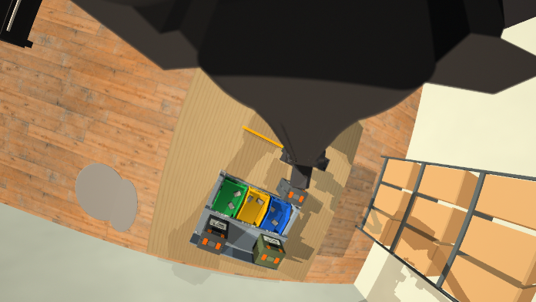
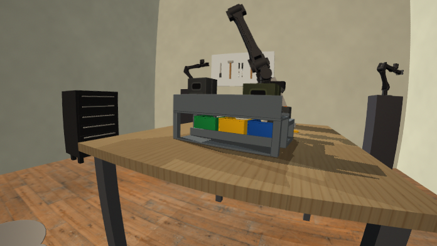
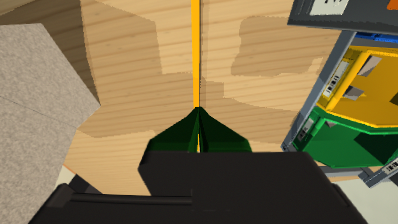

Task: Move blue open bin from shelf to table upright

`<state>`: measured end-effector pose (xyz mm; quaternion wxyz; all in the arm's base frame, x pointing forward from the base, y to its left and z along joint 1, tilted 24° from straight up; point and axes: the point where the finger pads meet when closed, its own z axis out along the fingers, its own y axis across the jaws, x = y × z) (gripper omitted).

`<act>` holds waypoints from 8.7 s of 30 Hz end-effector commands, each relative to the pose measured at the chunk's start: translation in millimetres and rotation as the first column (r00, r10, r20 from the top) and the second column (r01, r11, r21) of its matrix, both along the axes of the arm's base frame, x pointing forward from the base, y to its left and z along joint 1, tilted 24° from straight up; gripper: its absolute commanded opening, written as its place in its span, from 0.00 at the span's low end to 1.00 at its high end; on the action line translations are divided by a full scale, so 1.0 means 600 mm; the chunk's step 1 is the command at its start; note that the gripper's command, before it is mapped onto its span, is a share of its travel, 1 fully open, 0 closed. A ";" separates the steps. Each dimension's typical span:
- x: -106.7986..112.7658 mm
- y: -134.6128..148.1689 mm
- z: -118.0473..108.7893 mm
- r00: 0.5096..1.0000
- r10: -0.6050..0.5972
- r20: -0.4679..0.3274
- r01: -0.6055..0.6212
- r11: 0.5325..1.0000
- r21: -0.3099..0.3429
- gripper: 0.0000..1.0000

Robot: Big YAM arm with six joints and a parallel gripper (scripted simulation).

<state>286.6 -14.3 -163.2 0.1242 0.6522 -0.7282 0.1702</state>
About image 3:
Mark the grey metal shelf rack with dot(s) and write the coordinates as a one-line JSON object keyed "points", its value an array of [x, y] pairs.
{"points": [[370, 178]]}

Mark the green open bin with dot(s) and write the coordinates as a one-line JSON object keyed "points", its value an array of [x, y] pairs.
{"points": [[343, 147]]}

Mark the yellow open bin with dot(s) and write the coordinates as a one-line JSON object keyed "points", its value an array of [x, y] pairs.
{"points": [[378, 105]]}

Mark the blue bin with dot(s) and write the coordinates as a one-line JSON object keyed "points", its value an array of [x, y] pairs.
{"points": [[377, 37]]}

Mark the yellow bar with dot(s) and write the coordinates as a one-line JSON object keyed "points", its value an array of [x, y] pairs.
{"points": [[195, 49]]}

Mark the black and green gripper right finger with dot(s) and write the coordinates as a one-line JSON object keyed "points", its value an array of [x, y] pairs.
{"points": [[218, 137]]}

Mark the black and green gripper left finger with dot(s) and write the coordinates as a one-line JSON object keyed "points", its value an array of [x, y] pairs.
{"points": [[178, 137]]}

